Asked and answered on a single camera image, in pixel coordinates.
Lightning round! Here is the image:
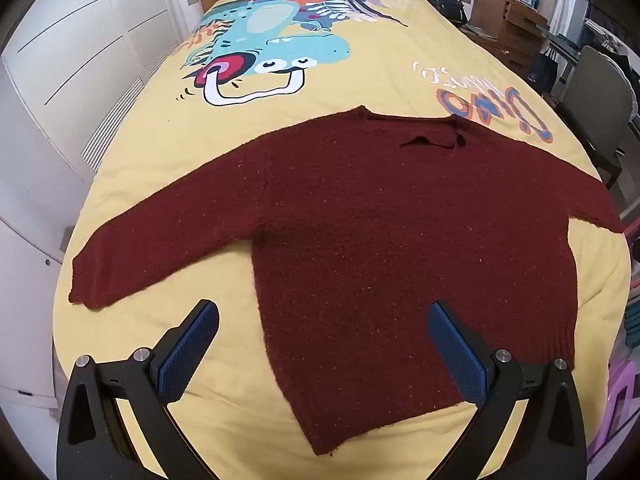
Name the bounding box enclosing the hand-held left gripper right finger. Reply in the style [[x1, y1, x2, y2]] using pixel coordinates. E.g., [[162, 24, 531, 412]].
[[427, 301, 587, 480]]

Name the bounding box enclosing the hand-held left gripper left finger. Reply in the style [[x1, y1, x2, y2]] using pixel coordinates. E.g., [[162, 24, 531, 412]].
[[56, 299, 221, 480]]

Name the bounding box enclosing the maroon knit sweater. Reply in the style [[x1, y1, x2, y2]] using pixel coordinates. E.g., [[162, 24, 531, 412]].
[[69, 105, 628, 457]]

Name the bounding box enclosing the purple plastic stool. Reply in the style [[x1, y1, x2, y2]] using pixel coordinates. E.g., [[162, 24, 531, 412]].
[[587, 360, 640, 466]]

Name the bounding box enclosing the white slatted panel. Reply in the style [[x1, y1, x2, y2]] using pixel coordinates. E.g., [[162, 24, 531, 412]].
[[82, 42, 181, 176]]

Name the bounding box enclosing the yellow printed blanket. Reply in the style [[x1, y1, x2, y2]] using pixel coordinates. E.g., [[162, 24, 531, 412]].
[[52, 0, 632, 480]]

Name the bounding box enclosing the grey chair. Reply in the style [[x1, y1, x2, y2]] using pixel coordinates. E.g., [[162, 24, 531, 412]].
[[557, 45, 637, 188]]

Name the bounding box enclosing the dark tote bag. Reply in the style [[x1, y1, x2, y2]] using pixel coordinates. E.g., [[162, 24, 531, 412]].
[[529, 50, 562, 95]]

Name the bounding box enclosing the wooden drawer cabinet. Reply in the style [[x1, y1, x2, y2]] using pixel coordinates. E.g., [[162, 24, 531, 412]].
[[470, 0, 548, 78]]

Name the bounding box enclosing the white wardrobe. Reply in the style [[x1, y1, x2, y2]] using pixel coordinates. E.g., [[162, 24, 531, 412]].
[[0, 0, 206, 411]]

